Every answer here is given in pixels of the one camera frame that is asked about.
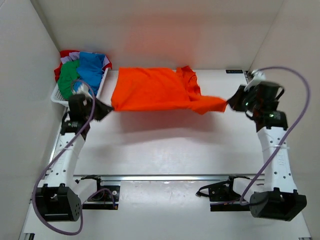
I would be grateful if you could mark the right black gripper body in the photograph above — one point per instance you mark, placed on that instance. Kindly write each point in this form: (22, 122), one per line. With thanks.
(249, 101)

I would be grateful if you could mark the orange t shirt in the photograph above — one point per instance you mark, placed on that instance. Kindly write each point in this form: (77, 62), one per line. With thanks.
(160, 89)

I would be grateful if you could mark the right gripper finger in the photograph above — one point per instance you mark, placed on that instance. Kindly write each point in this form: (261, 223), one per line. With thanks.
(237, 106)
(236, 98)

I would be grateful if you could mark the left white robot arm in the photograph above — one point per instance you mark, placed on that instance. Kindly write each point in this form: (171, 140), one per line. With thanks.
(60, 196)

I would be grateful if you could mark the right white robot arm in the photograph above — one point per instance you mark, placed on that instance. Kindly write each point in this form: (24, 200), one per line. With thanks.
(272, 193)

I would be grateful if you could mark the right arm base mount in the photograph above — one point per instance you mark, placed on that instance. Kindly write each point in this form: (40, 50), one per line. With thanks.
(222, 197)

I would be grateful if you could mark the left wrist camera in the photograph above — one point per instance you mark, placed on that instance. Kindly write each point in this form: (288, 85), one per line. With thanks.
(82, 89)

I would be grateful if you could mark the blue t shirt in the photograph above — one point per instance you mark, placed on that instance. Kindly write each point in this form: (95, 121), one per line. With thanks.
(91, 68)

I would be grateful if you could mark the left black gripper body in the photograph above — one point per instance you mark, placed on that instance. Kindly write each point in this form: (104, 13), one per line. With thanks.
(88, 110)

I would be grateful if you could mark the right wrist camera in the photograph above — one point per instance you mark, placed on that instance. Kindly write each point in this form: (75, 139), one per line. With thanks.
(254, 77)

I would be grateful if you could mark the red t shirt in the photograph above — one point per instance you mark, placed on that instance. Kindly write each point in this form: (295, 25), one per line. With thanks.
(57, 71)

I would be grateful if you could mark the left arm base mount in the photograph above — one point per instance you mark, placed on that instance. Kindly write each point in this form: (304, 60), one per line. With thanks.
(96, 193)

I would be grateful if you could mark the lavender t shirt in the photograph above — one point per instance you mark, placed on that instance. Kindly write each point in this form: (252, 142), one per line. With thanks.
(72, 56)

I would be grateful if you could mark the green t shirt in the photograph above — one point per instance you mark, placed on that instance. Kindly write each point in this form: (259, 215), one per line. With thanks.
(68, 73)

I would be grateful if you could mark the white plastic laundry basket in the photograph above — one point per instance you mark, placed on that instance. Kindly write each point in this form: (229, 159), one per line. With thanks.
(56, 96)

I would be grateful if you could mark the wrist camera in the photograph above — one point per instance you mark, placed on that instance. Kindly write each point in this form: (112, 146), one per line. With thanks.
(82, 89)
(254, 77)

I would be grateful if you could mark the black label plate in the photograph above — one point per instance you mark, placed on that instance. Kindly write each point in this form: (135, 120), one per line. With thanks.
(234, 71)

